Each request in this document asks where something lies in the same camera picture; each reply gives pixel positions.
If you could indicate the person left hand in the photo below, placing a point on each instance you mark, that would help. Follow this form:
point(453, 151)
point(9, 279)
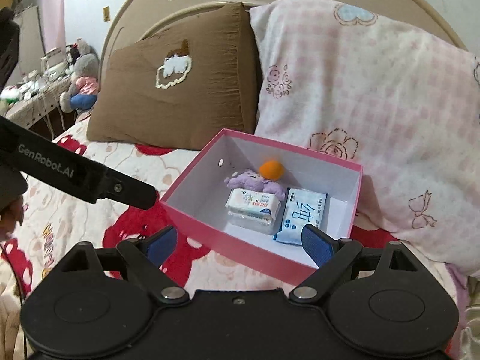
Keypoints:
point(11, 216)

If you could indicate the pink floral pillow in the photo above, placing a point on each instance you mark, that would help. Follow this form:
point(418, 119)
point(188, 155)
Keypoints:
point(399, 101)

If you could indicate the pink cardboard box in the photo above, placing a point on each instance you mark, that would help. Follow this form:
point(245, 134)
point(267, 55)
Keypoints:
point(196, 200)

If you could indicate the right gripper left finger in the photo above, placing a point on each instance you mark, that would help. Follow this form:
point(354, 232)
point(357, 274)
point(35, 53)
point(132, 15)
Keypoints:
point(143, 259)

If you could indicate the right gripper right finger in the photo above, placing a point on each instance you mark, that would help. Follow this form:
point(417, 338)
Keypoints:
point(334, 260)

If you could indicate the red bear print blanket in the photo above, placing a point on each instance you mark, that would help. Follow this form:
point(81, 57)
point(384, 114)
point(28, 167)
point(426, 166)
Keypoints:
point(348, 301)

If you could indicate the orange ball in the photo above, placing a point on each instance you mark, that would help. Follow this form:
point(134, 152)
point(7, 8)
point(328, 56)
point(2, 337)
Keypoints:
point(271, 170)

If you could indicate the grey plush toy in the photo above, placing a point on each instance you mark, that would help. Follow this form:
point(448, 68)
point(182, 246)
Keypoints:
point(84, 88)

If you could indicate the brown pillow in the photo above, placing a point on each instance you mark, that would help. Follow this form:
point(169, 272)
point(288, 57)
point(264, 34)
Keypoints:
point(180, 87)

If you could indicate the orange white mask pack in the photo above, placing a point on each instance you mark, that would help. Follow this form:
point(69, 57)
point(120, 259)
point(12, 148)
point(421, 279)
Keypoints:
point(264, 226)

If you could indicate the white cabinet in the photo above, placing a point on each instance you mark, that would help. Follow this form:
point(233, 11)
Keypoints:
point(31, 48)

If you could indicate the purple plush toy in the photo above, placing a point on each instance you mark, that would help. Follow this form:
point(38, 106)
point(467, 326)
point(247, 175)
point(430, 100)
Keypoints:
point(252, 181)

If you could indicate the small white tissue pack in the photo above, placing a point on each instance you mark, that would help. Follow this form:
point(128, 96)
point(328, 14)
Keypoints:
point(254, 204)

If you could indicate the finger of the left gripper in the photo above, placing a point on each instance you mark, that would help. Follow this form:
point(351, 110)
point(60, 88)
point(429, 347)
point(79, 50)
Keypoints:
point(122, 188)

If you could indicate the cluttered side table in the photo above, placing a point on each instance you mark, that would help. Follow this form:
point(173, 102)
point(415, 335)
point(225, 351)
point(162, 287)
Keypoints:
point(34, 104)

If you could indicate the blue wet wipes pack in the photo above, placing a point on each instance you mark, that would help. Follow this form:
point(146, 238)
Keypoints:
point(303, 207)

